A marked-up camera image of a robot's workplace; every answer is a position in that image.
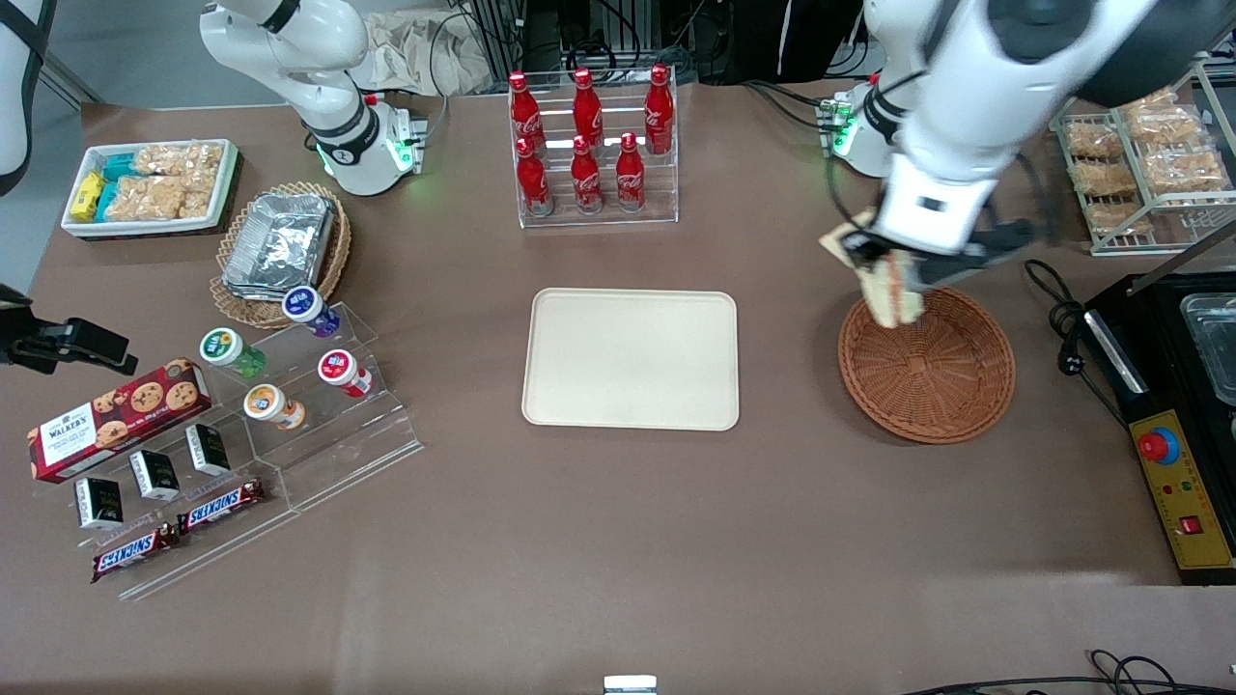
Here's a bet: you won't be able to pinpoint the triangular sandwich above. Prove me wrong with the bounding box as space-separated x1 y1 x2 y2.
819 228 930 330

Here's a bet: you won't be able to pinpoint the brown round wicker basket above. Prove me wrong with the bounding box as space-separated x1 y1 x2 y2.
837 285 1017 446

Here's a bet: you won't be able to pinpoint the cream plastic tray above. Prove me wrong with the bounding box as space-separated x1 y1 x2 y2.
521 288 742 432

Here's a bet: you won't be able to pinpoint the light wicker basket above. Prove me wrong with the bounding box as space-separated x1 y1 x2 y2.
210 181 352 330

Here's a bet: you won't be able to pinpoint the white rectangular snack tray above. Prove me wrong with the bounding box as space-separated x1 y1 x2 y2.
60 138 240 240

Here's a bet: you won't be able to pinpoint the clear fried snack bag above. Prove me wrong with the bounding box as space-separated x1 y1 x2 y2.
1070 158 1138 200
1065 120 1128 162
1138 143 1233 196
1123 89 1205 148
1085 200 1157 239

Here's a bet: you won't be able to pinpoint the grey metal rod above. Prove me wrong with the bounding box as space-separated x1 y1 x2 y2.
1124 230 1236 297

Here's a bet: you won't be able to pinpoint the black sealing appliance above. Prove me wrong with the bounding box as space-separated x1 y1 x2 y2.
1081 272 1236 455

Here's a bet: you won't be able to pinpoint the clear acrylic bottle rack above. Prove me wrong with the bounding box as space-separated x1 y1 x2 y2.
508 81 681 231

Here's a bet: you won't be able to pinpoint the red cola bottle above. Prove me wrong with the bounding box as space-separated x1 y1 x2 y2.
515 137 554 218
614 132 647 214
508 71 546 148
644 64 675 156
570 135 604 215
572 68 606 146

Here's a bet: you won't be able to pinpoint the clear plastic container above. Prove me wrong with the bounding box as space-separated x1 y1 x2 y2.
1179 292 1236 408

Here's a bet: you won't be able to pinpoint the yellow control panel box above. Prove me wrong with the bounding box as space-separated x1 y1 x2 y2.
1127 409 1236 587

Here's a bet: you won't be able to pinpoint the beige crumpled bag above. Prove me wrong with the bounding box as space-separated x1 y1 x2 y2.
364 10 495 98

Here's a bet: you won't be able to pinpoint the red small drink bottle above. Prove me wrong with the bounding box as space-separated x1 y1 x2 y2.
317 348 375 400

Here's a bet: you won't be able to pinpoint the purple small drink bottle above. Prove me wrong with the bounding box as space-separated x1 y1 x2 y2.
281 286 342 340

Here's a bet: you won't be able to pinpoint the clear acrylic stepped display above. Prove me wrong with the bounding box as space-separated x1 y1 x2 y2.
34 302 425 602

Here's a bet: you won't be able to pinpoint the stack of foil containers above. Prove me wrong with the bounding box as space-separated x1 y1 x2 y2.
221 191 337 301

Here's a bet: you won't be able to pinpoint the orange small drink bottle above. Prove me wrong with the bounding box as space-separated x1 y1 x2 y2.
242 383 307 432

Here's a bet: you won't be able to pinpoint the green small drink bottle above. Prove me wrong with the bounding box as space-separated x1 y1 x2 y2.
199 327 267 380

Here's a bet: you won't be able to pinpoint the small black box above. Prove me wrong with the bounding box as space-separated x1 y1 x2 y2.
184 422 233 478
128 449 183 503
74 476 126 531

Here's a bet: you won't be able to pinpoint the clear rice cracker bag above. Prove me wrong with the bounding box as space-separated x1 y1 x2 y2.
132 142 226 179
106 175 186 222

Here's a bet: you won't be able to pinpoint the Snickers chocolate bar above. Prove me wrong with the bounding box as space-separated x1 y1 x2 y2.
91 523 185 584
178 477 267 536

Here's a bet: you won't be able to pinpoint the red Walkers cookie box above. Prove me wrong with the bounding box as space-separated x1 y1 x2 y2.
26 357 214 485

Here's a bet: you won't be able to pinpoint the yellow snack pack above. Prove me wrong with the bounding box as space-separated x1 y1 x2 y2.
69 171 106 223

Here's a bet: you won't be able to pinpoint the black power cable with plug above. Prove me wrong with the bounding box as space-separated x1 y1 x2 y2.
1023 258 1133 428

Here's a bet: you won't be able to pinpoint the black base cables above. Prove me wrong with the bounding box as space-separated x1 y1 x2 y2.
742 79 843 133

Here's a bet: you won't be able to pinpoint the white wire rack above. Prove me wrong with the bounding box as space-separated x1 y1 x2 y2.
1049 56 1236 258

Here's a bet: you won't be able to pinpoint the black floor cables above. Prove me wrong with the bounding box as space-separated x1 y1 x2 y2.
898 648 1236 695

